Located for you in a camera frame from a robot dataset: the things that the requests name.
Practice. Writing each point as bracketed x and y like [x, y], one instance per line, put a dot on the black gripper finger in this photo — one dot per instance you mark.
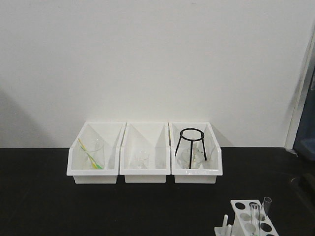
[307, 184]

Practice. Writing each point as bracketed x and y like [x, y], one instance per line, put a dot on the clear glass test tube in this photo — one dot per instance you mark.
[264, 210]
[255, 214]

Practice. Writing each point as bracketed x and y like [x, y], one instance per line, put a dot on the blue pegboard drying rack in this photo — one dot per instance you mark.
[305, 139]

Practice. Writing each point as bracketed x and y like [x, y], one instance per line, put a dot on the white test tube rack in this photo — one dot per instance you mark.
[242, 225]

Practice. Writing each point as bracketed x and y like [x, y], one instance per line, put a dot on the white right storage bin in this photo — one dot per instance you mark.
[210, 169]

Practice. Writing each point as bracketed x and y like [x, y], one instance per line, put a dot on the white storage bin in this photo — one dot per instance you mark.
[112, 134]
[210, 169]
[152, 137]

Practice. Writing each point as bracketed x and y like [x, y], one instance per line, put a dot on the clear round glass flask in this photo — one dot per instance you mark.
[191, 159]

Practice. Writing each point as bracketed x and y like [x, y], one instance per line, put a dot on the white middle storage bin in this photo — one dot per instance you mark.
[152, 137]

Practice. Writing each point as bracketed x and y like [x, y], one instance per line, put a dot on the small clear glass beaker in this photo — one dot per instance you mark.
[142, 160]

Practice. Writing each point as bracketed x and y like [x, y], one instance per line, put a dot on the white left storage bin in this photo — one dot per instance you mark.
[112, 134]

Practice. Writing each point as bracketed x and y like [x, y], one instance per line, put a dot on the black wire tripod stand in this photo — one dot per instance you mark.
[188, 137]

